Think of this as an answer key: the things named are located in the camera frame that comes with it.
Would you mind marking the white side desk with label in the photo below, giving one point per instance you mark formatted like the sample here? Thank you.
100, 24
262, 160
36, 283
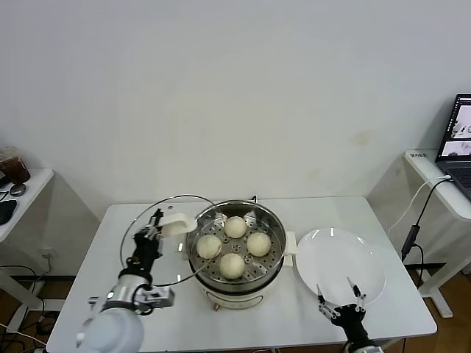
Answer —
423, 165

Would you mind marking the perforated steel steamer basket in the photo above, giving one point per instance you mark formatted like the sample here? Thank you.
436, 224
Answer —
241, 250

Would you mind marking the open grey laptop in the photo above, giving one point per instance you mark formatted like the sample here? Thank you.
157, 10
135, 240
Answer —
456, 128

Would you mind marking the white electric cooker pot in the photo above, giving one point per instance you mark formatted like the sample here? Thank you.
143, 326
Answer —
235, 298

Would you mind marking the white steamed baozi bun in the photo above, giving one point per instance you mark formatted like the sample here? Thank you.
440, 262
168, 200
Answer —
258, 244
232, 265
209, 246
235, 227

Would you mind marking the white wall power outlet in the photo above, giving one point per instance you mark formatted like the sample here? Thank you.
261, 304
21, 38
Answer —
48, 253

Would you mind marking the small round grey disc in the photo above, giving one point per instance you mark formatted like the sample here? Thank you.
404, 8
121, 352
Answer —
17, 189

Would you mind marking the plastic cup of iced coffee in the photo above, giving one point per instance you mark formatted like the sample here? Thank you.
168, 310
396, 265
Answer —
16, 169

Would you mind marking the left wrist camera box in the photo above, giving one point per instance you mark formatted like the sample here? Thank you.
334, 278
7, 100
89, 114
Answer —
160, 297

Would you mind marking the white round plate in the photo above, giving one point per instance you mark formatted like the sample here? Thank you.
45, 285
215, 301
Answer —
338, 257

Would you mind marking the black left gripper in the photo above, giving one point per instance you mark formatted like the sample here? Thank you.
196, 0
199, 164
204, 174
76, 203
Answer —
145, 250

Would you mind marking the plain white side desk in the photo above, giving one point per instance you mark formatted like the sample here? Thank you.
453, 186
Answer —
33, 184

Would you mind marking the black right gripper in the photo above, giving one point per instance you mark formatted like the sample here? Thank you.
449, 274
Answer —
349, 323

